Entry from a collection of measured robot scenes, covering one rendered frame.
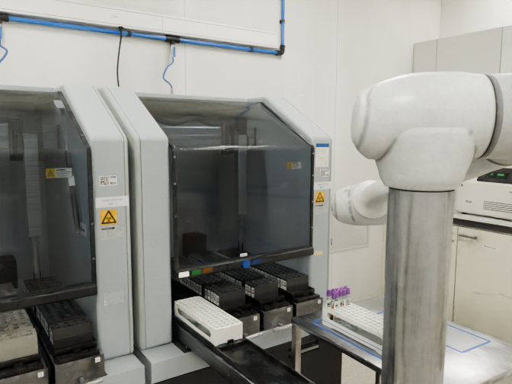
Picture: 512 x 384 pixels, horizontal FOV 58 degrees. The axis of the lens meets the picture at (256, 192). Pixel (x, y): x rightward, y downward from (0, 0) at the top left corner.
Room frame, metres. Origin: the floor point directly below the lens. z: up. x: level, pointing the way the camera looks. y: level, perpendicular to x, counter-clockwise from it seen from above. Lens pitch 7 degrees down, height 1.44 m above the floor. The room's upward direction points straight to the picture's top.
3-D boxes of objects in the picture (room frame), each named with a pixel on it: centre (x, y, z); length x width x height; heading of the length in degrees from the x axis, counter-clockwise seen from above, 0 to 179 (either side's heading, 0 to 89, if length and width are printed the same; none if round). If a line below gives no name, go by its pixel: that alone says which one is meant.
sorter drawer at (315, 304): (2.01, -0.03, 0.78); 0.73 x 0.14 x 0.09; 34
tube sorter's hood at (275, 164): (1.88, 0.16, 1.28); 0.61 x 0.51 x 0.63; 124
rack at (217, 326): (1.48, 0.16, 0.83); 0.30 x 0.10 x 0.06; 34
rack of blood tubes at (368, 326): (1.39, -0.34, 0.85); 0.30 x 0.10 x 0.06; 32
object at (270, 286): (1.73, -0.04, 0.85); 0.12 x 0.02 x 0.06; 124
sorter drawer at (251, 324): (1.83, 0.22, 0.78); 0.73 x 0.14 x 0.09; 34
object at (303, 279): (1.81, -0.16, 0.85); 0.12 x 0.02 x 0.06; 123
